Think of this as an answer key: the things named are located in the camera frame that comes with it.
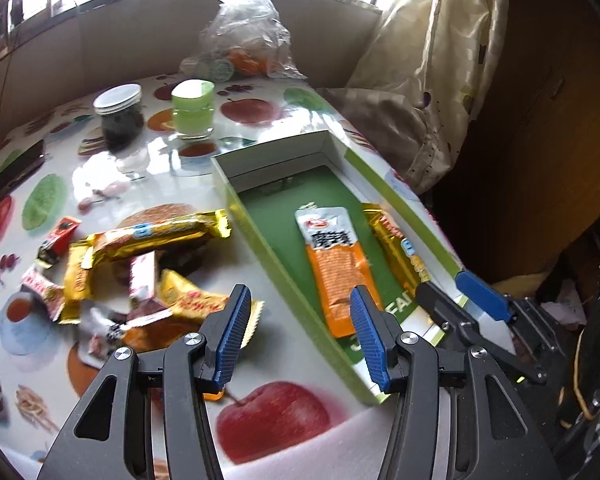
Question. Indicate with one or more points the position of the black smartphone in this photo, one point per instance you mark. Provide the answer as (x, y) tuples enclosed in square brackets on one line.
[(12, 175)]

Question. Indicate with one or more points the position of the dark wooden cabinet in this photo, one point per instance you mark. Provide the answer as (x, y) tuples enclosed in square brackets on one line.
[(555, 135)]

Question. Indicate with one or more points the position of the orange brown snack packet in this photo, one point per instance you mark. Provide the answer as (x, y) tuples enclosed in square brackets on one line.
[(160, 332)]

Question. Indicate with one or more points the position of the fruit print table cover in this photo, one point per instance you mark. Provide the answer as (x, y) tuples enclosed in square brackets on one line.
[(260, 110)]

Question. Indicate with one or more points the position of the cream patterned curtain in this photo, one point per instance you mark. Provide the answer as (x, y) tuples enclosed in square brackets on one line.
[(430, 60)]

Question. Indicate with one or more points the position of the yellow peanut candy packet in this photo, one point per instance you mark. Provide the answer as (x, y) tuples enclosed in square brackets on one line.
[(77, 285)]

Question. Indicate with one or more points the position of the yellow and orange snack packet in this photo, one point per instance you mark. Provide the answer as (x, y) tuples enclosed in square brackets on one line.
[(190, 297)]

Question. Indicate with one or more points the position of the short gold snack bar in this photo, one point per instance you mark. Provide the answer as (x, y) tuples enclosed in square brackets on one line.
[(397, 245)]

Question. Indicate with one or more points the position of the white and black snack packet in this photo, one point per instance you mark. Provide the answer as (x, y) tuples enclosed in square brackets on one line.
[(102, 332)]

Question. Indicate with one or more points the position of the red and black snack packet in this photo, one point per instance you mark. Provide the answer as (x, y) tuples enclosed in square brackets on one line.
[(55, 240)]

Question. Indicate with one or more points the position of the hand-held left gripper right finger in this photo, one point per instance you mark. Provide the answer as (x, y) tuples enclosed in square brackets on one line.
[(367, 335)]

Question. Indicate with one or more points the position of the orange and white snack packet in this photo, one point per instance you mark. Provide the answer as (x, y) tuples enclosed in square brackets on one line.
[(332, 265)]

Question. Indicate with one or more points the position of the pink and white snack packet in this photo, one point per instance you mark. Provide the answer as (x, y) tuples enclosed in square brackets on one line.
[(142, 280)]

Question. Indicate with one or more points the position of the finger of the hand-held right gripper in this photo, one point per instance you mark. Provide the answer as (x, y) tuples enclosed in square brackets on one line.
[(482, 295), (445, 310)]

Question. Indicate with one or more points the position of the orange packet in bag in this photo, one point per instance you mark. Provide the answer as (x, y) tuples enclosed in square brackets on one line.
[(247, 60)]

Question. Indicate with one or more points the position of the green and white cardboard box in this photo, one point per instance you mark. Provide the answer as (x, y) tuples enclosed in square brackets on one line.
[(280, 210)]

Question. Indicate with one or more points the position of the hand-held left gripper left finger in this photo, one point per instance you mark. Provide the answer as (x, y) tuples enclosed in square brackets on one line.
[(232, 330)]

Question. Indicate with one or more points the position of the dark jar with white lid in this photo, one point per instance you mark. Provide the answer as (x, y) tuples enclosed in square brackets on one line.
[(120, 120)]

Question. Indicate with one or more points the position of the clear plastic bag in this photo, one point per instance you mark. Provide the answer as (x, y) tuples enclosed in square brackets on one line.
[(250, 20)]

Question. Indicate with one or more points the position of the red and white snack packet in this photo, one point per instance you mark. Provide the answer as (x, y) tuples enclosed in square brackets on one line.
[(42, 287)]

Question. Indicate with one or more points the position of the green plastic jar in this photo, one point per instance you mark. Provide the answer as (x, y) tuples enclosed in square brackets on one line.
[(194, 110)]

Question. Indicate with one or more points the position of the long gold snack bar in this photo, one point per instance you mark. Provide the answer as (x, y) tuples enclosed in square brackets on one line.
[(150, 237)]

